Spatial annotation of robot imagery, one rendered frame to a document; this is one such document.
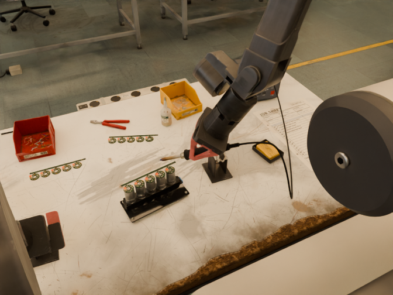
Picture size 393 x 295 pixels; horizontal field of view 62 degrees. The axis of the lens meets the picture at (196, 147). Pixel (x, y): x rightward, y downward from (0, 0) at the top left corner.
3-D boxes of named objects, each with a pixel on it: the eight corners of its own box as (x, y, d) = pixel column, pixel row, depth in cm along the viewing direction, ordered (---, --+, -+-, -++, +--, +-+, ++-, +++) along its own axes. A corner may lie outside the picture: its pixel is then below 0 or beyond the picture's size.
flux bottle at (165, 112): (160, 121, 107) (157, 95, 100) (170, 119, 107) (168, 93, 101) (163, 127, 104) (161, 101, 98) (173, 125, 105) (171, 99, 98)
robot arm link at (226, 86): (250, 104, 56) (265, 96, 61) (224, 76, 58) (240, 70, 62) (228, 129, 61) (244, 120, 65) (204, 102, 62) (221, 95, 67)
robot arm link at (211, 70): (262, 76, 52) (284, 68, 58) (214, 27, 54) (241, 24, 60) (221, 124, 59) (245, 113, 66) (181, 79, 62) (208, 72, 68)
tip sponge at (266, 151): (283, 155, 95) (284, 151, 94) (269, 164, 92) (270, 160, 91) (265, 141, 99) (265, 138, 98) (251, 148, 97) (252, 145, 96)
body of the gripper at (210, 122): (192, 142, 64) (210, 117, 59) (202, 111, 71) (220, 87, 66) (220, 158, 65) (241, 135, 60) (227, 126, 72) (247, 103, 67)
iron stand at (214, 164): (207, 185, 91) (217, 180, 82) (199, 155, 93) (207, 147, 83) (227, 179, 93) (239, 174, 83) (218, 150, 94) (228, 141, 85)
